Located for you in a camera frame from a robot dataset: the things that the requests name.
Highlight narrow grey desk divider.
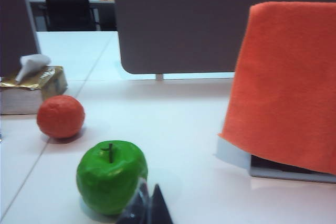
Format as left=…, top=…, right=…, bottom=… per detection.
left=0, top=0, right=42, bottom=78

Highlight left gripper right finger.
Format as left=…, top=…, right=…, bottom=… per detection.
left=151, top=183, right=174, bottom=224

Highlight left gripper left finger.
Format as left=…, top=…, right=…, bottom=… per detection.
left=115, top=177, right=153, bottom=224

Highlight orange toy fruit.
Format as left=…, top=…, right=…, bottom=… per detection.
left=36, top=94, right=86, bottom=140

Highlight white tissue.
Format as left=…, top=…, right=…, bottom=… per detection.
left=14, top=54, right=52, bottom=82

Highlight white and tan objects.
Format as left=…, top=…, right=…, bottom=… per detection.
left=0, top=66, right=69, bottom=116

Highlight wide grey-brown desk divider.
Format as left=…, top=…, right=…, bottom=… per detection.
left=112, top=0, right=336, bottom=76

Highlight green toy apple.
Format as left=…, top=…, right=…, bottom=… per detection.
left=76, top=140, right=149, bottom=216

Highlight orange microfibre cloth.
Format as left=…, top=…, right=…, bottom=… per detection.
left=217, top=1, right=336, bottom=176

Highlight standing mirror with white frame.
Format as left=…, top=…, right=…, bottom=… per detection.
left=215, top=133, right=336, bottom=184

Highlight black office chair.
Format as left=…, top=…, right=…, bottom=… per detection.
left=40, top=0, right=97, bottom=32

